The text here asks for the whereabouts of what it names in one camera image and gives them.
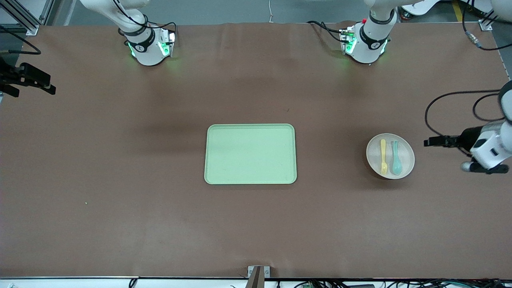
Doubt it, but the beige round plate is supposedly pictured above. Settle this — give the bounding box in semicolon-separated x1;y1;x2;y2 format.
366;133;415;180

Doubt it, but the black base cable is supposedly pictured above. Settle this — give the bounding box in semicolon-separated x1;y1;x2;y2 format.
307;20;348;44
112;0;178;44

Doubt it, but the black right base cable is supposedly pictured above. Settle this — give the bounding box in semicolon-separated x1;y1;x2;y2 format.
112;0;178;44

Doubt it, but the teal plastic spoon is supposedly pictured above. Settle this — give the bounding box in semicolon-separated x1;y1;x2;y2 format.
390;140;402;176

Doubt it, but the yellow plastic fork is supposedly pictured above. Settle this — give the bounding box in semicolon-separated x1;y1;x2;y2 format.
379;139;389;176

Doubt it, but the aluminium camera post bracket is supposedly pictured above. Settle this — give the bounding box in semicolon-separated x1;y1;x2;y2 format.
247;266;271;288

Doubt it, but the black cable with silver connector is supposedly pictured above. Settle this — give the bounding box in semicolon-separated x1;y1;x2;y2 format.
461;0;512;52

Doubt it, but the black cable bundle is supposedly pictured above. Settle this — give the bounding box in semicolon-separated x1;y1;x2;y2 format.
276;279;512;288

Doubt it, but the black left base cable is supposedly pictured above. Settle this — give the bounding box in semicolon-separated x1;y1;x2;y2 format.
307;20;348;44

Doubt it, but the aluminium frame profile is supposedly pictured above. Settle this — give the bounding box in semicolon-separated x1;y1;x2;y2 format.
479;0;512;31
0;0;41;37

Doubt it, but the light green rectangular tray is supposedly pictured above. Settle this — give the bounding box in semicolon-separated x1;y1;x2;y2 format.
204;124;298;185

